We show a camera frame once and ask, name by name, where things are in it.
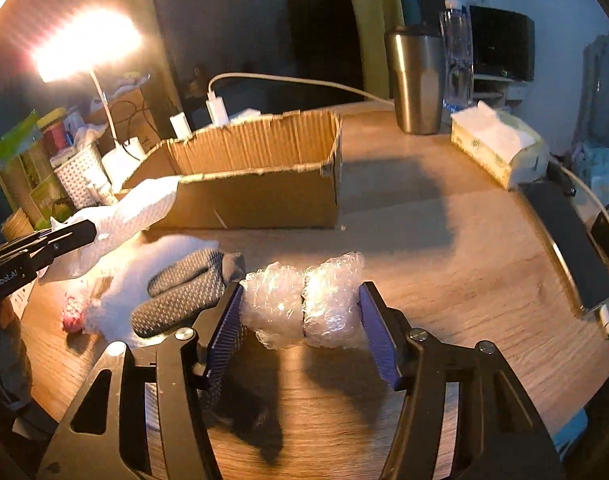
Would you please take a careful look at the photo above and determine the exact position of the pink plush toy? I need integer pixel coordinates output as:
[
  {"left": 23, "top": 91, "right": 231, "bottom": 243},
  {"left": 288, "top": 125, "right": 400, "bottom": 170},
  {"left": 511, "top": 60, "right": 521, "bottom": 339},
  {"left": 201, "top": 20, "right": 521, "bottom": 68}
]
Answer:
[{"left": 62, "top": 295, "right": 92, "bottom": 334}]

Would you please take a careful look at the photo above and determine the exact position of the white textured cloth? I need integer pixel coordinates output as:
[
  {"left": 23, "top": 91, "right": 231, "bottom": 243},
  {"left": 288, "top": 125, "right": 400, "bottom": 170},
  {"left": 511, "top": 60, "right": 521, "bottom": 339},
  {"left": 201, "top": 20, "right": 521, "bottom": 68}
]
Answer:
[{"left": 40, "top": 177, "right": 180, "bottom": 284}]

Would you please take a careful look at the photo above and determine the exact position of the grey knitted glove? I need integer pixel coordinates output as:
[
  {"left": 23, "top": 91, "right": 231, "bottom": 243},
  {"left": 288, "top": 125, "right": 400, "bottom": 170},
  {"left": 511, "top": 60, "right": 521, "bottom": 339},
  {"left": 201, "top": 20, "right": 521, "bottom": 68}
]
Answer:
[{"left": 131, "top": 248, "right": 246, "bottom": 338}]

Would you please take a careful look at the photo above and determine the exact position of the bubble wrap roll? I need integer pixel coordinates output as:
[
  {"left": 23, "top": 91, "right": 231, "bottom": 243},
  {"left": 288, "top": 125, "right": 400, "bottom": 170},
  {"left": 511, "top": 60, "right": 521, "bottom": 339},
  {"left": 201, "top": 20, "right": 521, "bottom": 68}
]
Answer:
[{"left": 240, "top": 252, "right": 367, "bottom": 350}]

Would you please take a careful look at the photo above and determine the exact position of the green snack bag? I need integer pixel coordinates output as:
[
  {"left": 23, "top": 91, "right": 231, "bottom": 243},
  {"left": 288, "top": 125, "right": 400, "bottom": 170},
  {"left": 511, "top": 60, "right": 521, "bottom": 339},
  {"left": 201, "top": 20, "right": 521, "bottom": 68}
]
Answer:
[{"left": 0, "top": 110, "right": 74, "bottom": 230}]

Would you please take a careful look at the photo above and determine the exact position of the white perforated basket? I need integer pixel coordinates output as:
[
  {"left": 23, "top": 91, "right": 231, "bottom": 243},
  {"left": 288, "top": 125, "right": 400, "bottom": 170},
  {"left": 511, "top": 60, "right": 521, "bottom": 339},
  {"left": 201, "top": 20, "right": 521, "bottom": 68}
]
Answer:
[{"left": 54, "top": 143, "right": 110, "bottom": 209}]

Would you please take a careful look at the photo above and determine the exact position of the white paper towel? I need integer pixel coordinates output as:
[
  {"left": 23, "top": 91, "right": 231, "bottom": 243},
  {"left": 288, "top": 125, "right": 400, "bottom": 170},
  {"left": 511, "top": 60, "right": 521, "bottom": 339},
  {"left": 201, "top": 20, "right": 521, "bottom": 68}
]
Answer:
[{"left": 83, "top": 234, "right": 219, "bottom": 347}]

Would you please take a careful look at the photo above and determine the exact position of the white charger plug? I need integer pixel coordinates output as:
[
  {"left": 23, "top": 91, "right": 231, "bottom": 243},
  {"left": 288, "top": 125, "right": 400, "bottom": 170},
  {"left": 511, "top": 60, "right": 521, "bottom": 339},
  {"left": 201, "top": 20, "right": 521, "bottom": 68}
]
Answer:
[
  {"left": 170, "top": 112, "right": 193, "bottom": 140},
  {"left": 206, "top": 91, "right": 230, "bottom": 127}
]

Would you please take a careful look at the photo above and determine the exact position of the white desk lamp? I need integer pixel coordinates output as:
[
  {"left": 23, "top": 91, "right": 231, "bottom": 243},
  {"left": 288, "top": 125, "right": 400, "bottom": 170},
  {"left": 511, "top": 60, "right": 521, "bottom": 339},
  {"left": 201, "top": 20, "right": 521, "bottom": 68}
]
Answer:
[{"left": 30, "top": 5, "right": 148, "bottom": 191}]

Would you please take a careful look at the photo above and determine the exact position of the black smartphone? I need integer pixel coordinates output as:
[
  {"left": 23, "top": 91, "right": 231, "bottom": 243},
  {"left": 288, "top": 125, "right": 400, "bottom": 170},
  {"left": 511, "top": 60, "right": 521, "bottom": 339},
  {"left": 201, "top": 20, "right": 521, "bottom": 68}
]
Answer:
[{"left": 518, "top": 179, "right": 609, "bottom": 316}]

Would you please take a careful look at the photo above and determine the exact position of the cardboard box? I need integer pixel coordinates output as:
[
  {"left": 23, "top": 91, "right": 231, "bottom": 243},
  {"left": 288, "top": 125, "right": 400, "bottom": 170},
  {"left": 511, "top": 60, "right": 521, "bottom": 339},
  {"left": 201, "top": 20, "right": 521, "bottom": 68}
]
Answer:
[{"left": 123, "top": 110, "right": 342, "bottom": 230}]

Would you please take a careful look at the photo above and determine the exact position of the tissue box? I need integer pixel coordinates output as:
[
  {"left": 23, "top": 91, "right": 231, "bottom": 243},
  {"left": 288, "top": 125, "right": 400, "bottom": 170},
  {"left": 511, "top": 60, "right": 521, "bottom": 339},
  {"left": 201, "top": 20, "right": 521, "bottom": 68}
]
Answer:
[{"left": 451, "top": 101, "right": 549, "bottom": 190}]

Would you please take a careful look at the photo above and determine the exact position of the clear water bottle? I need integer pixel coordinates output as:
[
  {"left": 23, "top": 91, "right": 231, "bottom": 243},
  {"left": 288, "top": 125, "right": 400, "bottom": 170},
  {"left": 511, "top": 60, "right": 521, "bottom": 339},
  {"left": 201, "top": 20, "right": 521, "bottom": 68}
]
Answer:
[{"left": 440, "top": 0, "right": 473, "bottom": 112}]

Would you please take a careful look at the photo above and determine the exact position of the stainless steel tumbler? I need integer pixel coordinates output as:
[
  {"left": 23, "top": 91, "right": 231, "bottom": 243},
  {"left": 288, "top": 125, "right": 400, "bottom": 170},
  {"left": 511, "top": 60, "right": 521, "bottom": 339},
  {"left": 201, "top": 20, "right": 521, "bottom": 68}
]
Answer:
[{"left": 385, "top": 25, "right": 445, "bottom": 136}]

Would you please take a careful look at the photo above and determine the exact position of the black television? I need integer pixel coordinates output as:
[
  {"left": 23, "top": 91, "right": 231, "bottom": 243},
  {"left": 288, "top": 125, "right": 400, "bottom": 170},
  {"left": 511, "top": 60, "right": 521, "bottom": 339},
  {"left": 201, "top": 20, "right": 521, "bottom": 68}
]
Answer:
[{"left": 469, "top": 6, "right": 535, "bottom": 81}]

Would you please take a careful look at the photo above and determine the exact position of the white charging cable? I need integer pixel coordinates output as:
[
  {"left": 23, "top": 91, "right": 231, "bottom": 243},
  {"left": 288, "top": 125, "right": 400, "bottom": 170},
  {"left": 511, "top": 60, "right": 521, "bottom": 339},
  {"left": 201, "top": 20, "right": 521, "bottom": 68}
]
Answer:
[{"left": 206, "top": 71, "right": 395, "bottom": 108}]

